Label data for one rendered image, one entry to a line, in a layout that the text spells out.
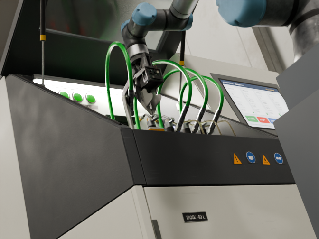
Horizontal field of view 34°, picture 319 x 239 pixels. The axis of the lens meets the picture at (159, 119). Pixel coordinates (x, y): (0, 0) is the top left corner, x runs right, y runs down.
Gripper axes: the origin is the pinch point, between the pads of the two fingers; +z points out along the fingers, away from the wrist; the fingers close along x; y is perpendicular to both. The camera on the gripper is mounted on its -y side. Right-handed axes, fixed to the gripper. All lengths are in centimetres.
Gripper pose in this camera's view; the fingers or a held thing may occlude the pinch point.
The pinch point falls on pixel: (150, 112)
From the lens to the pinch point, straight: 178.7
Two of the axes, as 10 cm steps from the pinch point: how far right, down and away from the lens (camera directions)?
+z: 2.5, 8.8, -4.0
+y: 5.9, -4.7, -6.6
